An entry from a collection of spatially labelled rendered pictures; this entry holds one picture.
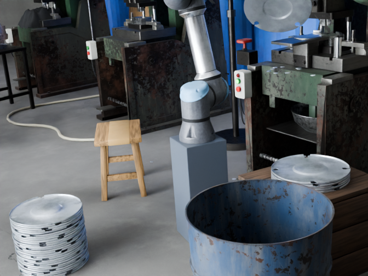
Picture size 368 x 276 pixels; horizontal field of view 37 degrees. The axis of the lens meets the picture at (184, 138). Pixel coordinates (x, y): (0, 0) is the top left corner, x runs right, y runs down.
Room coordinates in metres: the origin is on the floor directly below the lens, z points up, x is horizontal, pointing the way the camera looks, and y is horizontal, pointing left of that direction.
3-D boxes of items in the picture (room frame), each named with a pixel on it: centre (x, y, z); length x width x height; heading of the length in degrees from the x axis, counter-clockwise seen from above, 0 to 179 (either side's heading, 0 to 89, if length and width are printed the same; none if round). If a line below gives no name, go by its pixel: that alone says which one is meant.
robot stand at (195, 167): (2.17, -0.06, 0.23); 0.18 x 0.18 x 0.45; 23
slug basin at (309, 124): (2.62, -0.71, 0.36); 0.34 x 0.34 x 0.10
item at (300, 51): (2.52, -0.57, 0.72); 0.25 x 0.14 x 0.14; 124
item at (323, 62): (2.62, -0.71, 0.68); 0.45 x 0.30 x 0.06; 34
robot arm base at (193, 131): (2.17, -0.06, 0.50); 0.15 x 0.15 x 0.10
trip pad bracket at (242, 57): (2.75, -0.35, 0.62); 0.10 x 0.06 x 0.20; 34
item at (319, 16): (2.62, -0.72, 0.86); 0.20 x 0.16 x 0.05; 34
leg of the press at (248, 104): (2.92, -0.68, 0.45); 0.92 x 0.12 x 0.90; 124
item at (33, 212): (2.03, 0.58, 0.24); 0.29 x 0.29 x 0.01
